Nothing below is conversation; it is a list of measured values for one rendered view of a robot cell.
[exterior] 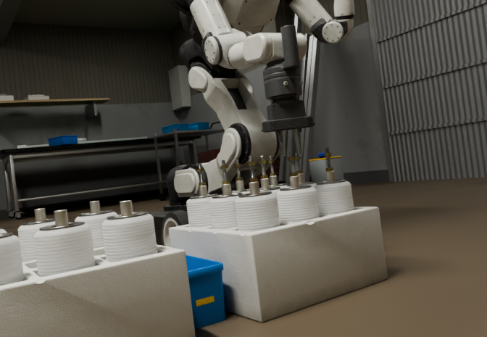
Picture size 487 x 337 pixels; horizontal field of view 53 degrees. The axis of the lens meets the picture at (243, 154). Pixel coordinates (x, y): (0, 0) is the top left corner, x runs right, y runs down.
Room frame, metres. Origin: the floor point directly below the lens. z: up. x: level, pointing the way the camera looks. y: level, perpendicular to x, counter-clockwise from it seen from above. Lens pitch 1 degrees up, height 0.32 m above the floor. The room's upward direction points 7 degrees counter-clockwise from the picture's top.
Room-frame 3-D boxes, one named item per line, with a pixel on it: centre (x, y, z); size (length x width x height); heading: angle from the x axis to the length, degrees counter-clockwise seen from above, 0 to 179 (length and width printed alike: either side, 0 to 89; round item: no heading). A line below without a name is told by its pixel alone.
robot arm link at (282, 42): (1.16, -0.13, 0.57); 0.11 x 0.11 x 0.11; 27
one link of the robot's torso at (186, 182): (2.01, 0.17, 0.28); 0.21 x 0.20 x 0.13; 32
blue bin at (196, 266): (1.15, 0.19, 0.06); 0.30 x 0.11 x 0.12; 32
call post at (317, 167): (1.50, -0.24, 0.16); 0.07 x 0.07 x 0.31; 34
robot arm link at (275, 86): (1.17, -0.11, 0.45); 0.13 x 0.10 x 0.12; 94
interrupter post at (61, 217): (0.87, 0.33, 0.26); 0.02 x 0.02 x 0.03
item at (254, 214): (1.11, -0.02, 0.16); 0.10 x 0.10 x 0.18
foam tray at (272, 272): (1.27, -0.05, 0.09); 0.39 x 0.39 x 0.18; 34
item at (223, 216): (1.20, 0.05, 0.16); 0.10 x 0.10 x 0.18
